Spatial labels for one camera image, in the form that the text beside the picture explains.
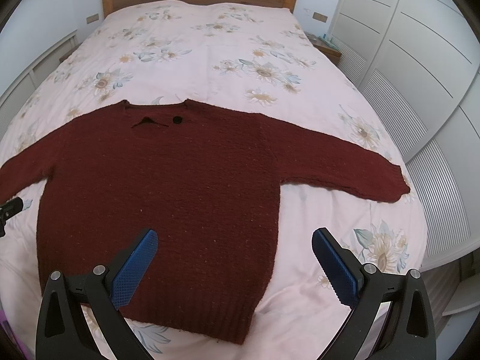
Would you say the dark red knit sweater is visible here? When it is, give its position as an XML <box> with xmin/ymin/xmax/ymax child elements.
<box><xmin>1</xmin><ymin>100</ymin><xmax>409</xmax><ymax>345</ymax></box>

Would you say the white radiator cover cabinet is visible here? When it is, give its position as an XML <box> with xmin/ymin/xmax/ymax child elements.
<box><xmin>0</xmin><ymin>30</ymin><xmax>78</xmax><ymax>137</ymax></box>

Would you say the wooden nightstand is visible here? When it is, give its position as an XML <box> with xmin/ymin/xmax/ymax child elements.
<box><xmin>305</xmin><ymin>33</ymin><xmax>342</xmax><ymax>66</ymax></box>

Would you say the white wardrobe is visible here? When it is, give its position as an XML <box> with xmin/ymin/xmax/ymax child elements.
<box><xmin>329</xmin><ymin>0</ymin><xmax>479</xmax><ymax>269</ymax></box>

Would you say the left wall switch plate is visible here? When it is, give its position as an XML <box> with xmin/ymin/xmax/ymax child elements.
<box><xmin>85</xmin><ymin>14</ymin><xmax>99</xmax><ymax>24</ymax></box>

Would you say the wall switch plate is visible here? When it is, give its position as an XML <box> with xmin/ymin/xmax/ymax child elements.
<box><xmin>85</xmin><ymin>14</ymin><xmax>99</xmax><ymax>24</ymax></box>
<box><xmin>312</xmin><ymin>12</ymin><xmax>328</xmax><ymax>23</ymax></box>

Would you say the right wall switch plate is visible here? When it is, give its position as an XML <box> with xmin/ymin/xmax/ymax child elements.
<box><xmin>312</xmin><ymin>12</ymin><xmax>328</xmax><ymax>23</ymax></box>

